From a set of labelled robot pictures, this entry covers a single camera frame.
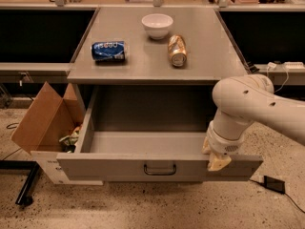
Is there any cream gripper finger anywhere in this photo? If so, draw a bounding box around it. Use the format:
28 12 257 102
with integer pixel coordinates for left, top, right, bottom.
208 153 232 172

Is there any grey top drawer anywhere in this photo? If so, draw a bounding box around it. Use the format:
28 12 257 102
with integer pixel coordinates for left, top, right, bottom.
57 85 262 182

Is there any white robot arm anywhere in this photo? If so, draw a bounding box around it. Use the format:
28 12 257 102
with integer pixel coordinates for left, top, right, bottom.
202 74 305 172

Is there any grey drawer cabinet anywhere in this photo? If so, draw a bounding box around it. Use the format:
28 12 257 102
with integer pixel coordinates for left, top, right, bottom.
67 6 253 135

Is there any black power adapter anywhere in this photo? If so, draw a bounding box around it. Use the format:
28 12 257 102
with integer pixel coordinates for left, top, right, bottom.
263 176 285 195

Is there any gold soda can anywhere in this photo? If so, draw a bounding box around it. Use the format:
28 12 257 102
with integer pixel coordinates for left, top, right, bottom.
168 34 187 67

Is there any white ceramic bowl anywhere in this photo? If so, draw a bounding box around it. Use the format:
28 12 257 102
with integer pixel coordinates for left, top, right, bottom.
141 13 173 39

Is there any blue pepsi can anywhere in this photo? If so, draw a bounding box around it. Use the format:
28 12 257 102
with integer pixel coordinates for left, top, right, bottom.
91 41 125 62

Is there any cardboard box with trash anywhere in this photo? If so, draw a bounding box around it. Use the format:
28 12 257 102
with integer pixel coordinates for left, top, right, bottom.
11 82 103 185

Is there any black metal stand leg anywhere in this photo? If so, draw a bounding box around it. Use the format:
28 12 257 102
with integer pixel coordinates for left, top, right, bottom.
0 159 41 207

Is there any black power cable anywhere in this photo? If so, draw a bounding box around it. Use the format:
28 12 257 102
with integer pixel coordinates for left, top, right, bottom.
249 178 305 214

